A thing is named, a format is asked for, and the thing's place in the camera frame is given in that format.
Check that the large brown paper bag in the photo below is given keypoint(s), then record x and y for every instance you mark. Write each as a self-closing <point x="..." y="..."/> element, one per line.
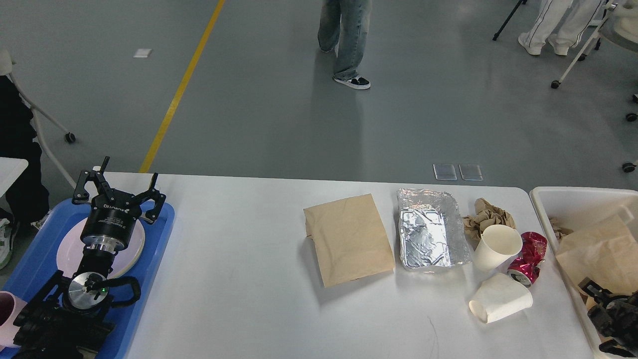
<point x="606" y="252"/>

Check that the pink ribbed mug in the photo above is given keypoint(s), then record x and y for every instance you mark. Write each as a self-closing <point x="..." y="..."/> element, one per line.
<point x="10" y="307"/>

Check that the pink plate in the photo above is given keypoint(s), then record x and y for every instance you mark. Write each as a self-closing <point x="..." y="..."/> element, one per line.
<point x="69" y="253"/>

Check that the aluminium foil tray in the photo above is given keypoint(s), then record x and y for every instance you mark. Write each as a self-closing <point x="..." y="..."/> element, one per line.
<point x="431" y="232"/>

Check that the black tripod leg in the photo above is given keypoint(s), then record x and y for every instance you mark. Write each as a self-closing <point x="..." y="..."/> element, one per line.
<point x="518" y="4"/>

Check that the lying white paper cup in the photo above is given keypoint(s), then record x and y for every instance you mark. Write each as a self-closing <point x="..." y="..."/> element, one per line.
<point x="499" y="297"/>

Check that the clear floor plate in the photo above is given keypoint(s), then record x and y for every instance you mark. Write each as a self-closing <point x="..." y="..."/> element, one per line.
<point x="445" y="172"/>
<point x="471" y="172"/>

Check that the person in white striped pants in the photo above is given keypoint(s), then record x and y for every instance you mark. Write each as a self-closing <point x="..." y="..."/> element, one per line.
<point x="561" y="23"/>

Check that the small brown paper bag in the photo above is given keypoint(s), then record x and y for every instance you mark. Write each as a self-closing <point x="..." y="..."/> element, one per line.
<point x="350" y="239"/>

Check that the white side table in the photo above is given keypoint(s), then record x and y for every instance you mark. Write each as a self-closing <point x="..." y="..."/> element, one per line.
<point x="10" y="170"/>

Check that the white plastic bin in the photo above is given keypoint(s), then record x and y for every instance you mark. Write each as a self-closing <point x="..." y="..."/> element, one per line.
<point x="574" y="208"/>

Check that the red crumpled wrapper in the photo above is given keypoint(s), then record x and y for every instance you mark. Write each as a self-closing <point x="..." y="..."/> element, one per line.
<point x="525" y="267"/>

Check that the crumpled paper scraps in bin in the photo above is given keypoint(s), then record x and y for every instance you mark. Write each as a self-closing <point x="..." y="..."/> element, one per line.
<point x="559" y="230"/>

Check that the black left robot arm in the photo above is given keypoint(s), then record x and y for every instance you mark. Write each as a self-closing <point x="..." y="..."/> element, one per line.
<point x="66" y="318"/>

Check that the blue plastic tray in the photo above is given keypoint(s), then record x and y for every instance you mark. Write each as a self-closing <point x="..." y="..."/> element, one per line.
<point x="39" y="263"/>

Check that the white paper on floor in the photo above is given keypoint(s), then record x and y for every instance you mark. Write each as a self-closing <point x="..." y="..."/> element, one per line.
<point x="142" y="53"/>

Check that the person in blue jeans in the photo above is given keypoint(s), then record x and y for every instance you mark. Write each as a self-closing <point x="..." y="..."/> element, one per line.
<point x="343" y="28"/>

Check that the left clear floor plate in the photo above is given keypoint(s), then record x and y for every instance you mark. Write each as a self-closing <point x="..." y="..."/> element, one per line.
<point x="445" y="172"/>

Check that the right clear floor plate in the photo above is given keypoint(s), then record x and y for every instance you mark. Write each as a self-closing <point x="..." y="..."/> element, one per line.
<point x="471" y="172"/>

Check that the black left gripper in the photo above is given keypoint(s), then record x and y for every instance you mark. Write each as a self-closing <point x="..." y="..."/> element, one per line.
<point x="110" y="224"/>

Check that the person in black pants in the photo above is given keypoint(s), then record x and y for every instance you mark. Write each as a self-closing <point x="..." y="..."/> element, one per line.
<point x="27" y="197"/>

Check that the crumpled brown paper ball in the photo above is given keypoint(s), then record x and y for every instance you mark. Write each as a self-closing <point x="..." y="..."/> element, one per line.
<point x="486" y="215"/>

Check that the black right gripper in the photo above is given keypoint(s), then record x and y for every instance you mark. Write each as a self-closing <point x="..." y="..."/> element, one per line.
<point x="615" y="317"/>

